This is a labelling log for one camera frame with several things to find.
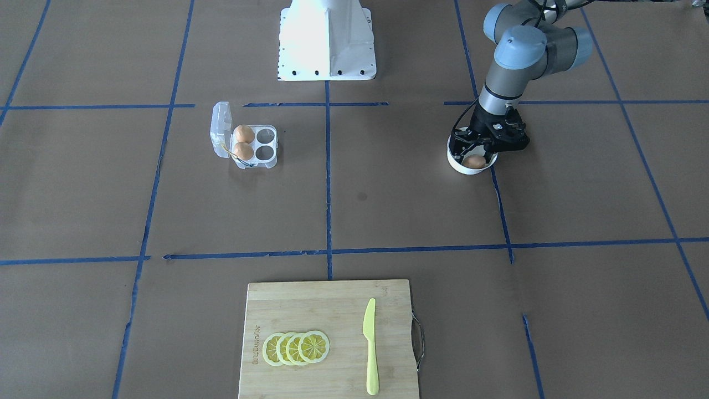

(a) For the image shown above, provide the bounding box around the white round bowl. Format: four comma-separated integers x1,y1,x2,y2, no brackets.
446,129,498,175

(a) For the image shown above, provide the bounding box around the yellow plastic knife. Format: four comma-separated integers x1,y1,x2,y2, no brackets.
362,298,379,396

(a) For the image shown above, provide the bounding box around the yellow lemon slice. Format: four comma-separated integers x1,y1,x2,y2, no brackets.
261,332,283,367
285,333,307,366
298,330,330,364
276,332,293,366

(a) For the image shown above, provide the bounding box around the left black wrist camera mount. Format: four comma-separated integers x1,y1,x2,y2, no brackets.
492,105,530,152

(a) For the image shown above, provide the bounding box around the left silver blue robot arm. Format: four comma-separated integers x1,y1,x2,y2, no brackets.
446,1,593,175

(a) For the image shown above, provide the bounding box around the brown egg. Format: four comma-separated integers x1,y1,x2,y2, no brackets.
233,142,255,162
233,124,256,143
461,154,486,170

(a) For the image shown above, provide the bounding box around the clear plastic egg box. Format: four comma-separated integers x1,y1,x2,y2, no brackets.
209,101,278,170

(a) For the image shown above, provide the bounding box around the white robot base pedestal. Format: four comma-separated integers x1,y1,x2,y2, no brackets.
277,1,377,81

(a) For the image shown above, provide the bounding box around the black camera cable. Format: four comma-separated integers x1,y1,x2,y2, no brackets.
450,99,482,145

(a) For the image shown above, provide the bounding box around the wooden cutting board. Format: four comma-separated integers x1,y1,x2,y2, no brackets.
238,279,420,398

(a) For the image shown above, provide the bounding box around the green yellow rubber band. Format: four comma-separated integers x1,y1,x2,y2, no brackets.
221,142,255,168

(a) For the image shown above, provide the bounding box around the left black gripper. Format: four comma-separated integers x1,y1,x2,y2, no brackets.
449,105,530,167

